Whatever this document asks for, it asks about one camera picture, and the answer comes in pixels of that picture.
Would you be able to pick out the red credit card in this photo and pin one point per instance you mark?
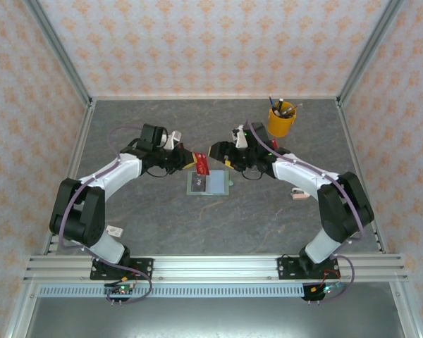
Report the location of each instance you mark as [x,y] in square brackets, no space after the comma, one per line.
[202,164]

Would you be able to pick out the green card holder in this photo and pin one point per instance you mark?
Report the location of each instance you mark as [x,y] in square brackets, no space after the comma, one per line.
[218,183]

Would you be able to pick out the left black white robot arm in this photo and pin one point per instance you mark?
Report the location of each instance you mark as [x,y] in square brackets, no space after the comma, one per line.
[77,214]

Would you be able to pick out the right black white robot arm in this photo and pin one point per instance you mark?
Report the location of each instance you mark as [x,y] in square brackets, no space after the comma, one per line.
[342,211]

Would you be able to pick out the dark card with white print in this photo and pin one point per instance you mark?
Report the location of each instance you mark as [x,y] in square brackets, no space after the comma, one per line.
[199,183]

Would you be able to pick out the small white red label card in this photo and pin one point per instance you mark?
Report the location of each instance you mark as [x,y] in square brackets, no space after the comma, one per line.
[114,231]

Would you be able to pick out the red flat board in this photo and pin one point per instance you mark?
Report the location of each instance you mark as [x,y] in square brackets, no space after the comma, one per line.
[274,143]

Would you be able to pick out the yellow pen cup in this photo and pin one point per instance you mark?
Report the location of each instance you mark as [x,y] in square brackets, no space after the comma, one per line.
[278,125]

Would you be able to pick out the aluminium back bar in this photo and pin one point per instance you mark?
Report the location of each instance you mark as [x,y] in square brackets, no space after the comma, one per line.
[215,97]

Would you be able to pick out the silver pen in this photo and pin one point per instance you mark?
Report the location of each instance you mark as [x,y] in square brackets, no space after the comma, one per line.
[286,112]

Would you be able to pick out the pink white stapler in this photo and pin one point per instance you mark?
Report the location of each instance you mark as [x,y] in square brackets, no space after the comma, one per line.
[299,194]

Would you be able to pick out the black marker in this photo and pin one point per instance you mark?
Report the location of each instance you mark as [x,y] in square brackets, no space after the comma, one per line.
[280,106]

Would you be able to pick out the blue pen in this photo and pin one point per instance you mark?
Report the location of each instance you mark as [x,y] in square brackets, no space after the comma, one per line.
[271,103]

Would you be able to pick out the wooden pencil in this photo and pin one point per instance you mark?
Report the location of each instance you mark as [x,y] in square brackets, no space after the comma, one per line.
[295,106]

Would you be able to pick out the left controller board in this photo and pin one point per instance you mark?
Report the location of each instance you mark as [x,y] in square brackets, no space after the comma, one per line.
[121,289]

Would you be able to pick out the controller board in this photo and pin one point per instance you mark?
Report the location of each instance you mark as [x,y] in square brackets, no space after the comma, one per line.
[121,289]
[326,289]

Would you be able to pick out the right controller board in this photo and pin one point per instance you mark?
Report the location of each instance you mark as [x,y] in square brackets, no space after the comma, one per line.
[326,289]

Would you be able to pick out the grey metal sheet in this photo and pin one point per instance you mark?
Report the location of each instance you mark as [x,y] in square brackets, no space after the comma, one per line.
[211,317]

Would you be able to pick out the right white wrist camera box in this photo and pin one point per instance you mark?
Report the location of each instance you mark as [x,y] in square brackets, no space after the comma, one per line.
[240,137]

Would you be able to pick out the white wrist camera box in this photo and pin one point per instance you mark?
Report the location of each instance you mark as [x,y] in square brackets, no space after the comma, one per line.
[240,137]
[172,138]

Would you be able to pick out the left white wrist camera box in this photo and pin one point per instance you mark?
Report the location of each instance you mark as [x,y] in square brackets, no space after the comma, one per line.
[172,138]

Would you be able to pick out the left aluminium side rail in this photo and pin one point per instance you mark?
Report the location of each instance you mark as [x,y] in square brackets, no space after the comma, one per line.
[85,119]

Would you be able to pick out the aluminium side rail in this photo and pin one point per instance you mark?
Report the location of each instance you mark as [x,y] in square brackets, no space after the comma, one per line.
[351,141]
[85,119]

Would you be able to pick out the right aluminium side rail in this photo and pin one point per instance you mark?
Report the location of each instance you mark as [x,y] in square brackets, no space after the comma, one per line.
[351,141]

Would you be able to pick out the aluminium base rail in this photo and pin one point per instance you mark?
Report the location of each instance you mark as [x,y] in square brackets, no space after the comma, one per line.
[215,267]

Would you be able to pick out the left black mount plate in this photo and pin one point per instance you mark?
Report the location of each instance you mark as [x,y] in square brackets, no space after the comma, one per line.
[144,267]

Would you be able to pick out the black mount plate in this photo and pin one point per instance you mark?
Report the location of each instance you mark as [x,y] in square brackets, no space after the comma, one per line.
[144,267]
[285,269]

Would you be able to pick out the right black mount plate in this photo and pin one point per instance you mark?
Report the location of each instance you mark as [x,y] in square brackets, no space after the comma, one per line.
[285,269]

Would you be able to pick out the left aluminium corner post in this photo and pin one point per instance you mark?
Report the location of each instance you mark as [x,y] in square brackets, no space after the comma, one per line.
[60,49]

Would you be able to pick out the aluminium corner post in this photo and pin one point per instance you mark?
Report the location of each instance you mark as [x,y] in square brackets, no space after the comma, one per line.
[60,49]
[367,49]

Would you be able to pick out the right aluminium corner post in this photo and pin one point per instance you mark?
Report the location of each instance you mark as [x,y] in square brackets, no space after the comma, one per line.
[367,49]

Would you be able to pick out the left lower frame leg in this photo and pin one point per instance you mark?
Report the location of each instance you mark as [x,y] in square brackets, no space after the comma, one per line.
[21,310]

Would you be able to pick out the frame leg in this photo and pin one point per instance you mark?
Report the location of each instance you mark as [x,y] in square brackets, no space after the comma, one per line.
[21,310]
[407,310]

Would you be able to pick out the right lower frame leg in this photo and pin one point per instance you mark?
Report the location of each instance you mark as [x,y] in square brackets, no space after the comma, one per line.
[407,310]

